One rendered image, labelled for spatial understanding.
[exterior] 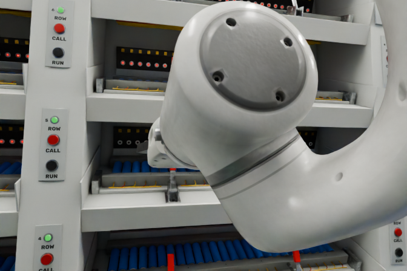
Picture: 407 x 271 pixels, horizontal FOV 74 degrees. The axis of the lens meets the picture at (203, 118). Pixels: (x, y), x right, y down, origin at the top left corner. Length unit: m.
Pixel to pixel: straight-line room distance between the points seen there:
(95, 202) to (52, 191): 0.07
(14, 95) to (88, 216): 0.24
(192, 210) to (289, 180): 0.37
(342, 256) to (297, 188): 0.62
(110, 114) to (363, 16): 0.62
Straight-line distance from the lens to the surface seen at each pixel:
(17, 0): 0.61
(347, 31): 0.72
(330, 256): 0.76
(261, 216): 0.18
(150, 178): 0.58
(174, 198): 0.54
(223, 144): 0.16
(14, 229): 0.57
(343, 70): 0.80
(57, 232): 0.54
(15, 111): 0.56
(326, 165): 0.18
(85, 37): 0.54
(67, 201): 0.53
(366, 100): 0.73
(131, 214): 0.52
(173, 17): 0.57
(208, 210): 0.54
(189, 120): 0.15
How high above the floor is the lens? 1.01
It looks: 5 degrees up
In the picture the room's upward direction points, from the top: 1 degrees clockwise
